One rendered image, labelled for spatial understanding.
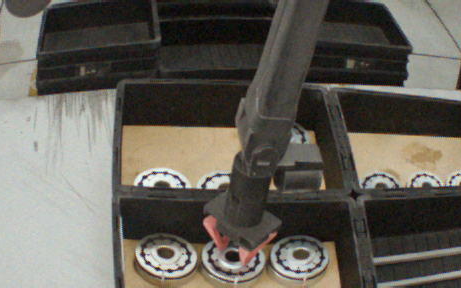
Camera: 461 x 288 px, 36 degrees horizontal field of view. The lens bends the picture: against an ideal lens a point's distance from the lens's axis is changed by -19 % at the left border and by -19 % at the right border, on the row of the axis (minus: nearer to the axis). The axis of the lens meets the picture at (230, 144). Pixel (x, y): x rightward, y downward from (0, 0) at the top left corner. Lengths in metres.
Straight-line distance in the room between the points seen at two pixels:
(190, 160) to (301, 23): 0.60
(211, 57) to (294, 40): 1.58
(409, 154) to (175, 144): 0.48
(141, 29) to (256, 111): 1.47
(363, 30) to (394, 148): 1.09
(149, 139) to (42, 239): 0.32
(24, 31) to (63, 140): 1.80
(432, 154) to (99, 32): 1.26
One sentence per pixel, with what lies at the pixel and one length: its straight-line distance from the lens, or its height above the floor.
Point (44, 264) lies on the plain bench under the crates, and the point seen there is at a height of 0.70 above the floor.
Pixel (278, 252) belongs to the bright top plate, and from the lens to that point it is 1.36.
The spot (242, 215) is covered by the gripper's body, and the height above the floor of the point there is 0.99.
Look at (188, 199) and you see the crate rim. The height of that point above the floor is 0.93.
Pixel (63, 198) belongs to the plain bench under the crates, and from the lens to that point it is 1.65.
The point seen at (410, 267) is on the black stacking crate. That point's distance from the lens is 1.43.
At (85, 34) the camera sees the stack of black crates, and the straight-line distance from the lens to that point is 2.53.
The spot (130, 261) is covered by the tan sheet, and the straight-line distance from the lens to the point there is 1.36.
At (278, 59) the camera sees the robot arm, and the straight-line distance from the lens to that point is 1.04.
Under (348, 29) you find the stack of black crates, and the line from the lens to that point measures 2.68.
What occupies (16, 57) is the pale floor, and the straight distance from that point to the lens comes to 3.35.
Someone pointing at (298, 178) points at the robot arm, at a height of 1.06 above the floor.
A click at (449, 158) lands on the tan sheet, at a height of 0.83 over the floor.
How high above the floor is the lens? 1.85
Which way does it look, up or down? 40 degrees down
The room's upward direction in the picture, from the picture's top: 7 degrees clockwise
